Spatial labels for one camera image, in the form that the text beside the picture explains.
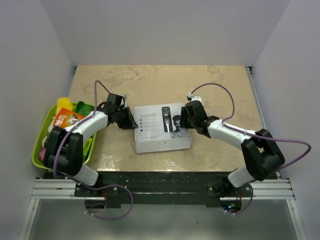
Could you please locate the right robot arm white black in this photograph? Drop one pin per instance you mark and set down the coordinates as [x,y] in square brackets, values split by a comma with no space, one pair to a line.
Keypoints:
[261,154]

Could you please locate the white cardboard box lid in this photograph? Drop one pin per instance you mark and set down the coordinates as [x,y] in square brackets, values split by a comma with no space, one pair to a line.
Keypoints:
[159,129]

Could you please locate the aluminium frame rail left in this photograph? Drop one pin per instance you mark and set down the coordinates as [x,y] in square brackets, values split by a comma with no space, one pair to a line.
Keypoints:
[45,189]

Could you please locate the yellow plush toy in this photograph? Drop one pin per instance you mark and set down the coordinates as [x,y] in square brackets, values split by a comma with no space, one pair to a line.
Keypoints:
[64,102]

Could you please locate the aluminium frame rail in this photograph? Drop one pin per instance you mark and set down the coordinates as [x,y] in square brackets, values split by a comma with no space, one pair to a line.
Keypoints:
[290,203]
[45,189]

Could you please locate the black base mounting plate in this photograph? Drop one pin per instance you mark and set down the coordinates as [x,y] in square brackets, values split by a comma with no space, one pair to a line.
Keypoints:
[163,188]

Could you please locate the green plush toy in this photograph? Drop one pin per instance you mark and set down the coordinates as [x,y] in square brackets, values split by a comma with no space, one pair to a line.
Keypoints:
[83,108]

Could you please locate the black product box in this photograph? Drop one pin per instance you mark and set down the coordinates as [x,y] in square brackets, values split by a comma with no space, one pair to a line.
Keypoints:
[87,146]

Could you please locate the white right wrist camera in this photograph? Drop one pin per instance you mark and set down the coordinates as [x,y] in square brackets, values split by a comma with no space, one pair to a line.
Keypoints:
[194,97]

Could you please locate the pink ball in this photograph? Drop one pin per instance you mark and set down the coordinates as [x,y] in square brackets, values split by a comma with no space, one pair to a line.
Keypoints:
[41,154]

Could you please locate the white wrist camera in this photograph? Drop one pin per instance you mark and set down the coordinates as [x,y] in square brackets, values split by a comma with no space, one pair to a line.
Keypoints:
[125,96]
[194,97]

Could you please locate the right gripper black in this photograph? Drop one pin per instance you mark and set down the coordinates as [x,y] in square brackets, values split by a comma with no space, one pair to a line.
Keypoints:
[182,122]

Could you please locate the orange razor package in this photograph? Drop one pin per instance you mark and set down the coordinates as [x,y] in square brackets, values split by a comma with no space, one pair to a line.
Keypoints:
[66,118]

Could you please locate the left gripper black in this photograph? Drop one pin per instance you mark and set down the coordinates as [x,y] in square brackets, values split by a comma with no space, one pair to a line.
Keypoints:
[131,123]

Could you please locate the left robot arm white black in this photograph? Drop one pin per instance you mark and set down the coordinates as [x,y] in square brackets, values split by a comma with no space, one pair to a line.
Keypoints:
[65,146]

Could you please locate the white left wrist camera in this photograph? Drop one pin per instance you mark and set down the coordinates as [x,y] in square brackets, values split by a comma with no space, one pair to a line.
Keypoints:
[125,96]

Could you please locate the aluminium frame rail right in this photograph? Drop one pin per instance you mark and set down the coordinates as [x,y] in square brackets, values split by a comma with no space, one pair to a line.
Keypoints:
[290,203]

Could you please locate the green plastic tray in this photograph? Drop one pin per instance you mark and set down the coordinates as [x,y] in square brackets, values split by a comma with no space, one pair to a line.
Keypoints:
[39,150]

